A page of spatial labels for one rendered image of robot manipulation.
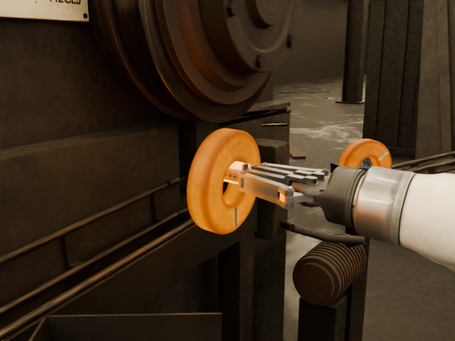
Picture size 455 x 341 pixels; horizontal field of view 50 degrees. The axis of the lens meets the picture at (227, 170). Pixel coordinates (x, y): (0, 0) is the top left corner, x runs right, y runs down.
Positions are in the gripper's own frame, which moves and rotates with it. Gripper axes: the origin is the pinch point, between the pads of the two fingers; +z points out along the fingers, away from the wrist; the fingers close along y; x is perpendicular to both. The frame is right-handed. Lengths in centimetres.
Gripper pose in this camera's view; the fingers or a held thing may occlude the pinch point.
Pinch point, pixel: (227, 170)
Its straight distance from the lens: 71.6
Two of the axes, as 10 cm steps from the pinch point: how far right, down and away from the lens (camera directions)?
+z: -8.4, -1.8, 5.2
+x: 0.4, -9.6, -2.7
